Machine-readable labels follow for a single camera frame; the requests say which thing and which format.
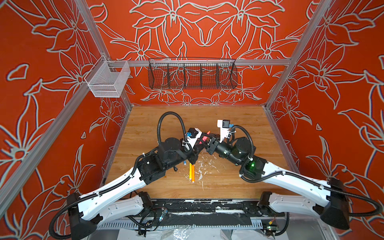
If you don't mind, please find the orange marker pen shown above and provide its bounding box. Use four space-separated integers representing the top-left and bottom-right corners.
191 165 195 183

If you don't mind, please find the black wire basket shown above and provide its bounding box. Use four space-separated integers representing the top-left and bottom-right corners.
148 58 239 90

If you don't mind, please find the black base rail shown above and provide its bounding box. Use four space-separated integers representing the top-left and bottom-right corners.
98 199 286 231

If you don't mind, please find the aluminium frame rail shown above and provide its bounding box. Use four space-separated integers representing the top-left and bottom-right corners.
1 1 122 218
107 59 291 68
264 0 332 110

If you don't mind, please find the aluminium frame rail back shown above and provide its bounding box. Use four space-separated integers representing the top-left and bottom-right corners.
107 59 291 68

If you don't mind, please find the yellow marker pen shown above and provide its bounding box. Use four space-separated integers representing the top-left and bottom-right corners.
189 163 193 181

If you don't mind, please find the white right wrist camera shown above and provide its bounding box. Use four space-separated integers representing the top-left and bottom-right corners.
217 120 231 143

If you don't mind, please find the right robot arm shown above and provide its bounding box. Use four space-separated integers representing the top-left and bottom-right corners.
203 125 383 230

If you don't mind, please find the aluminium frame rail left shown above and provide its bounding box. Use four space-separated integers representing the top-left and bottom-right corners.
1 1 122 218

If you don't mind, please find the aluminium frame rail right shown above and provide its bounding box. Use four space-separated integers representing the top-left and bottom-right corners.
264 0 332 110

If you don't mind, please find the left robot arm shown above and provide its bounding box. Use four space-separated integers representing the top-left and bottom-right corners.
49 112 208 240

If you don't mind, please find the white mesh basket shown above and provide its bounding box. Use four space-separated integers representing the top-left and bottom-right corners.
85 56 131 98

